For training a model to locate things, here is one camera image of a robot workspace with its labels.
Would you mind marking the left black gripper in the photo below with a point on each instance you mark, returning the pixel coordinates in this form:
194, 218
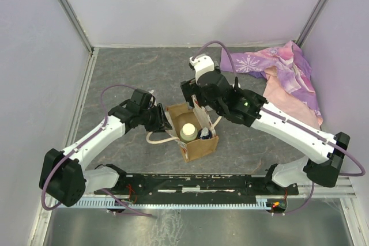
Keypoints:
162, 123

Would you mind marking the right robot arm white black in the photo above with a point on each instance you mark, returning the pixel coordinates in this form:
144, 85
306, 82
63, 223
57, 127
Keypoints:
323, 152

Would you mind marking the cream lid green jar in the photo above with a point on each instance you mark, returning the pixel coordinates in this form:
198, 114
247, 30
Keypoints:
188, 133

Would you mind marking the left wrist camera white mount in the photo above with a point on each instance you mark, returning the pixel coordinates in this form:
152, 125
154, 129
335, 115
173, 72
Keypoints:
152, 99

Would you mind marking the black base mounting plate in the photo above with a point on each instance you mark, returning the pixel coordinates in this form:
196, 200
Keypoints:
143, 184

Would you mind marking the light blue slotted cable duct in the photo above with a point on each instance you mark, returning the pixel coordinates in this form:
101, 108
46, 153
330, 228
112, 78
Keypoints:
182, 201

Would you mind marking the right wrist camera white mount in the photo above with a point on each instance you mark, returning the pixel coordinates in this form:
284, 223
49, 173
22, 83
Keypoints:
202, 64

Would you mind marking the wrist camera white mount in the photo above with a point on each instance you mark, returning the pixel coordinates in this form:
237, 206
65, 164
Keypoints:
202, 64
152, 99

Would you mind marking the purple pink patterned cloth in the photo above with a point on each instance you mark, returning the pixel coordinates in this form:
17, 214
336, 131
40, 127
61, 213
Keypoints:
288, 76

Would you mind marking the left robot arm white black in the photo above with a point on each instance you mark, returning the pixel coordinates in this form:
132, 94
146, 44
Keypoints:
65, 175

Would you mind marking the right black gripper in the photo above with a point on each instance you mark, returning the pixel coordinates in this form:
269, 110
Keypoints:
190, 88

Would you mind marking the brown canvas tote bag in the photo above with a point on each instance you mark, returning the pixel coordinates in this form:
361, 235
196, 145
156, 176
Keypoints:
180, 114

